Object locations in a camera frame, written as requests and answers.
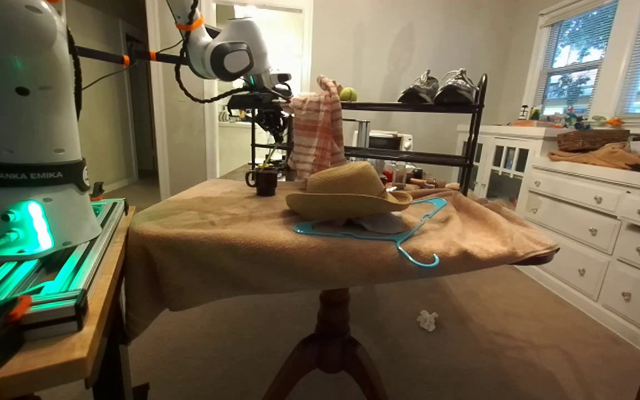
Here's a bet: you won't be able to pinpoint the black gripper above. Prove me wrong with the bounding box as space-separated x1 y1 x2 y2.
226 87 294 163

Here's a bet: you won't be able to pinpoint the orange white striped cloth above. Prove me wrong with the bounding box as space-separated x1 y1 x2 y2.
286 76 349 181

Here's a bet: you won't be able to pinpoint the dark brown mug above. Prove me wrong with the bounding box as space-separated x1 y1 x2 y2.
241 165 281 200

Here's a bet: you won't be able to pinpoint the tan straw hat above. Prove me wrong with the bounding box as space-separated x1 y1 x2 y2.
283 160 416 225

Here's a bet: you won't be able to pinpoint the tan table blanket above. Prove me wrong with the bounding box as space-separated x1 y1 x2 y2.
122 165 562 340

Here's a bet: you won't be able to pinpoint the small silver box appliance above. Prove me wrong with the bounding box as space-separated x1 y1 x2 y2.
367 129 416 156

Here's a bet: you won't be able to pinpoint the black metal shoe rack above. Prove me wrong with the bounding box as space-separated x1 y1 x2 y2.
249 71 491 198

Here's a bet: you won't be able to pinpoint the teal clothes hanger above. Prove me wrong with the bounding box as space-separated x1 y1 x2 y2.
290 194 450 270

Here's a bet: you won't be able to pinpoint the black tripod rod orange clamps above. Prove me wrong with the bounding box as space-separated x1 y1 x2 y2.
67 39 193 73

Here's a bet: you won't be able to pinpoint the white glass door cabinet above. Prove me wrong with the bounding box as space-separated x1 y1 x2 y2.
454 123 559 210

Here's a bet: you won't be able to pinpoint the crumpled white paper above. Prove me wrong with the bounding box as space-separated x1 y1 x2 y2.
416 306 441 335

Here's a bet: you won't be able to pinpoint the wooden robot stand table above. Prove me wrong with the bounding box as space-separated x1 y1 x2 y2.
0 208 134 400

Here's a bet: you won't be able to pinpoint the white framed window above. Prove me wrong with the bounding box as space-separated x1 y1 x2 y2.
532 0 640 123

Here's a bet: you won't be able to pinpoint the brown woven basket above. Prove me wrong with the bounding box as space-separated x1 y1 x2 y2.
554 126 633 156

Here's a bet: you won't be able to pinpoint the brown cloth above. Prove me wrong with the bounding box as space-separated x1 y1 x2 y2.
546 141 640 174

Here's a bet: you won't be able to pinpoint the white drawer dresser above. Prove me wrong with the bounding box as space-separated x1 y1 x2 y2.
516 156 640 356

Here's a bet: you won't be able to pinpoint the wooden table pedestal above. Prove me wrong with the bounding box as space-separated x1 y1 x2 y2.
259 287 390 400

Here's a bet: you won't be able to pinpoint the aluminium rail base frame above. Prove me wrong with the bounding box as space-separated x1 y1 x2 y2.
0 195 127 337

